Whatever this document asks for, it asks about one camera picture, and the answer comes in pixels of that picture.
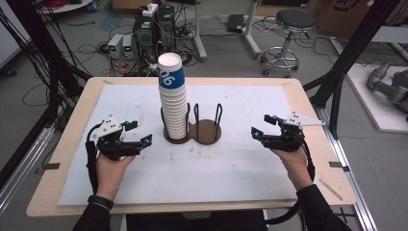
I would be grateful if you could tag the brown cardboard box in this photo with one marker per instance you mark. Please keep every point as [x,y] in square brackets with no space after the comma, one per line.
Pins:
[349,17]

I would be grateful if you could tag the white floor platform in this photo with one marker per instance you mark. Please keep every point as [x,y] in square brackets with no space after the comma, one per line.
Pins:
[369,106]

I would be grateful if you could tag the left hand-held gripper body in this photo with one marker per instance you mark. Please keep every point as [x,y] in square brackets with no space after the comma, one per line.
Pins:
[109,146]

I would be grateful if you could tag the white power strip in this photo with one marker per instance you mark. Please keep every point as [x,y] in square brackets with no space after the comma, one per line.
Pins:
[150,10]

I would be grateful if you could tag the white desk leg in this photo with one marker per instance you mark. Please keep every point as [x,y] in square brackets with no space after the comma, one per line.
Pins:
[251,32]
[199,35]

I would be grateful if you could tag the black tape piece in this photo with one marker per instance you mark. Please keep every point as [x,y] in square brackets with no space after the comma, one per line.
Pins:
[52,166]
[338,165]

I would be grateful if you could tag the person's right hand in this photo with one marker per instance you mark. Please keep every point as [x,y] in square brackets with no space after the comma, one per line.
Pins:
[296,166]

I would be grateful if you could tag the black computer tower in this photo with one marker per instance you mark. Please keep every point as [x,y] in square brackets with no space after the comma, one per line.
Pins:
[150,35]

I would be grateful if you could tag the person's left hand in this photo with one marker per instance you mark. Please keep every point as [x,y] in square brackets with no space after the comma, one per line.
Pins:
[110,173]

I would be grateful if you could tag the stack of white paper cups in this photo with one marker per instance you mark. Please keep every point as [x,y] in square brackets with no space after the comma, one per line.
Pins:
[174,112]

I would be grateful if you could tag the black round stool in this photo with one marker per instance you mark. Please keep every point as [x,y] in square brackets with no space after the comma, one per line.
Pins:
[293,20]

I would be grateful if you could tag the aluminium rail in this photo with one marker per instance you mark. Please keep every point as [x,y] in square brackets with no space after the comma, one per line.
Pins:
[22,166]
[349,179]

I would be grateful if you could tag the white round table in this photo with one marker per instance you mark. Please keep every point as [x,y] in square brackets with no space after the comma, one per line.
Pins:
[69,6]

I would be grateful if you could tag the person's dark lap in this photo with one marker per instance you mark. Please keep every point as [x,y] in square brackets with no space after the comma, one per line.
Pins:
[192,223]

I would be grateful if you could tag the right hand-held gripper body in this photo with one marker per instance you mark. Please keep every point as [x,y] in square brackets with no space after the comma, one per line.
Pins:
[288,139]

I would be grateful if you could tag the white foam mat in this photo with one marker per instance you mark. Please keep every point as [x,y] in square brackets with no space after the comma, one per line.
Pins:
[224,166]

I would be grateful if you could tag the black box on floor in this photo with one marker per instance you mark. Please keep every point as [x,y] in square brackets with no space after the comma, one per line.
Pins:
[235,22]

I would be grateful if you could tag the black wristband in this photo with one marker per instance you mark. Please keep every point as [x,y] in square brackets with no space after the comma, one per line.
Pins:
[101,202]

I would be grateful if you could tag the white power supply unit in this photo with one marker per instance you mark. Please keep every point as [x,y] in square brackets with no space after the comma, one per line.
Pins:
[127,46]
[115,45]

